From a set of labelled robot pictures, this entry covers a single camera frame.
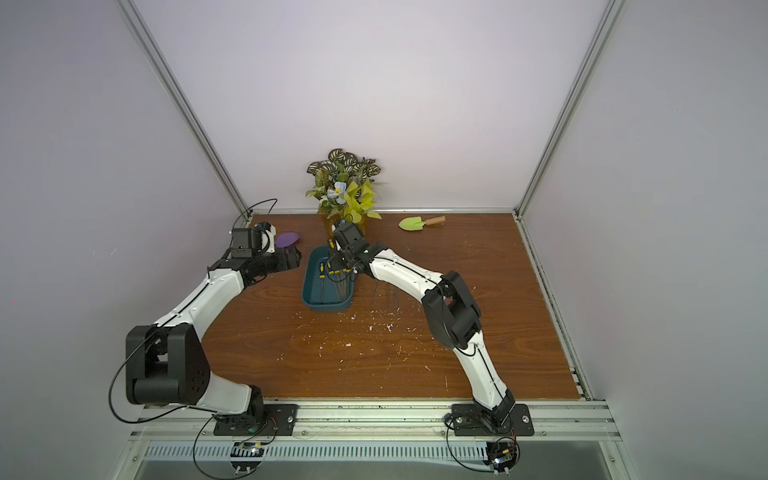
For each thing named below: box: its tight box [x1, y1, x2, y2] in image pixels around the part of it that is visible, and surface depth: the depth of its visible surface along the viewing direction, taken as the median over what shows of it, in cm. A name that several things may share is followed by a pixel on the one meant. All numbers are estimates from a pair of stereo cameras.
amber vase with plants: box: [306, 149, 382, 235], surface depth 102 cm
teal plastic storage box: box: [301, 244, 356, 311], surface depth 99 cm
